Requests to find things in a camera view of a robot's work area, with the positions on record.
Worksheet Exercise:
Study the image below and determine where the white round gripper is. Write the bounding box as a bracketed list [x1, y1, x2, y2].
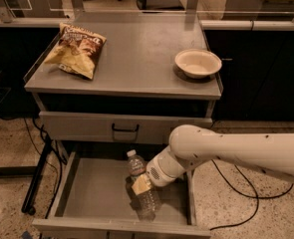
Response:
[132, 149, 179, 195]

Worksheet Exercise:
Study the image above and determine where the clear plastic water bottle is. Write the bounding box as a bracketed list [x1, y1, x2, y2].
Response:
[127, 149, 161, 221]

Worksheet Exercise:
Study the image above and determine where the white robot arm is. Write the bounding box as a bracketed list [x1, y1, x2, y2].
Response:
[133, 124, 294, 194]

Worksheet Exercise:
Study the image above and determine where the open grey middle drawer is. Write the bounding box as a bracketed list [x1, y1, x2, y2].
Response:
[33, 152, 210, 239]

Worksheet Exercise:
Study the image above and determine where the grey drawer cabinet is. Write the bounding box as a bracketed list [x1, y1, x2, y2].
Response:
[23, 10, 224, 239]

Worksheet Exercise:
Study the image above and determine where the closed grey upper drawer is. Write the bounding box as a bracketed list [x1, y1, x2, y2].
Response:
[40, 112, 212, 144]

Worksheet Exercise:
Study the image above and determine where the white paper bowl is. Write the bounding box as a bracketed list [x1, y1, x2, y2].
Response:
[174, 49, 222, 79]

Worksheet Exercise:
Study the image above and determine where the yellow brown chip bag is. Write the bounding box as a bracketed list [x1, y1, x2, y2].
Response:
[45, 23, 107, 80]

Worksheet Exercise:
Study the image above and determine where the black drawer handle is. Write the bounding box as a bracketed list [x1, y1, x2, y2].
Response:
[112, 123, 140, 132]

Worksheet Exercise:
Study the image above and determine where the black table leg frame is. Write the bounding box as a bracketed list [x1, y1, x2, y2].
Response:
[0, 138, 51, 215]

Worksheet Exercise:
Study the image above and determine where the black floor cable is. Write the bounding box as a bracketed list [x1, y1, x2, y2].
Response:
[208, 159, 294, 231]

